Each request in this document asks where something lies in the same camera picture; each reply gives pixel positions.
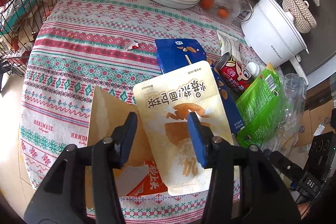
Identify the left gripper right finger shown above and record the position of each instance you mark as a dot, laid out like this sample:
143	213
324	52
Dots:
264	197

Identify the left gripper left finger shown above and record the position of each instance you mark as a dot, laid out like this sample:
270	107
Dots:
60	197

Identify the brown paper bag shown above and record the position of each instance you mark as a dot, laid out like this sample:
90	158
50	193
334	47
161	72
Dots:
138	180

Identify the red milk drink can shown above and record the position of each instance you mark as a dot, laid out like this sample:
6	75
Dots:
235	75

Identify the cream bread snack bag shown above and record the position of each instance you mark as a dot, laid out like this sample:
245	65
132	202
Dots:
164	104

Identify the blue almond carton box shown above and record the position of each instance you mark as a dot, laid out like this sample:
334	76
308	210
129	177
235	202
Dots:
176	53

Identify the cardboard box lower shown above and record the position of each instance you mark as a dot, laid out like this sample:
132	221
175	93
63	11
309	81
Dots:
315	122

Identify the clear plastic bottle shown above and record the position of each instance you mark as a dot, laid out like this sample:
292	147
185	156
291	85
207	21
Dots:
288	113

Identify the small white bottle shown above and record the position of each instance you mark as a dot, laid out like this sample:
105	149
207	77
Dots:
255	69

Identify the white printed sachet wrapper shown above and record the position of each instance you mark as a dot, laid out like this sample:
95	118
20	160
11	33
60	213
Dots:
229	44

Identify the white electric cooking pot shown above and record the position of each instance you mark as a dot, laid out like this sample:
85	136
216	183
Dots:
270	31

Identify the small red white wrapper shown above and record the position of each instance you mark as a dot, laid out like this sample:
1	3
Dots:
132	45

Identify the patterned tablecloth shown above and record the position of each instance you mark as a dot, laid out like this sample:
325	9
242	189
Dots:
81	46

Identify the small orange in jar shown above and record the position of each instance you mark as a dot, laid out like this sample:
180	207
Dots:
223	13
206	4

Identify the glass jar with lid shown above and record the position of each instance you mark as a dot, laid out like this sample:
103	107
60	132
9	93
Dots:
240	10

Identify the woven rope basket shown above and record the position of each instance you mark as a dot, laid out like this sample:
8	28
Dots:
304	21

